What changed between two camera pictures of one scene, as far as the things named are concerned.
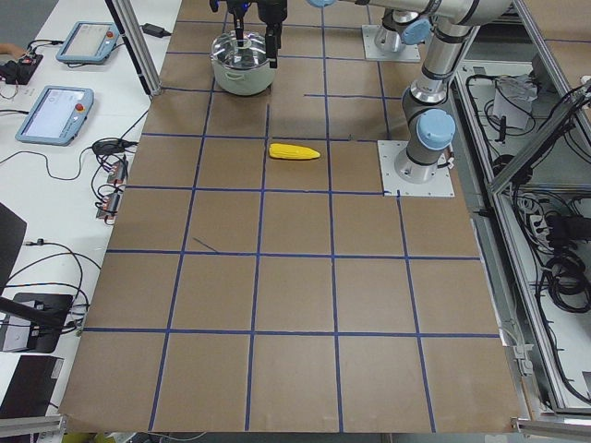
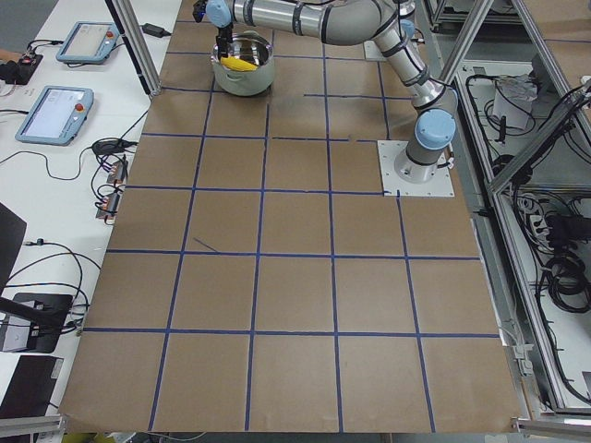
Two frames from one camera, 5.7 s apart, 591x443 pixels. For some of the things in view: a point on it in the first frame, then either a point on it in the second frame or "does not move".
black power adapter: [155, 30] does not move
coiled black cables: [568, 282] does not move
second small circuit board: [108, 209] does not move
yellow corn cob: [289, 151] -> [237, 64]
